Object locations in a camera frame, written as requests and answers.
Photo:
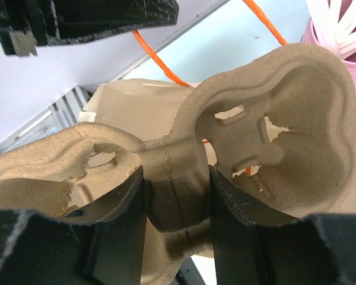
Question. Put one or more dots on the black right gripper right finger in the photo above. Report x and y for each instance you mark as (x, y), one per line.
(254, 243)

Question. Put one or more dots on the pink straw holder cup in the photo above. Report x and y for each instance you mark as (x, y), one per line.
(310, 37)

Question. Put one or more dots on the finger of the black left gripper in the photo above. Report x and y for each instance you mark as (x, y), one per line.
(28, 24)

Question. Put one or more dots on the printed paper takeout bag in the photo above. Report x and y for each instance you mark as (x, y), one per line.
(144, 108)

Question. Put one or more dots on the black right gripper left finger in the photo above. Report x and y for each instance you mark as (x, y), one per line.
(100, 243)

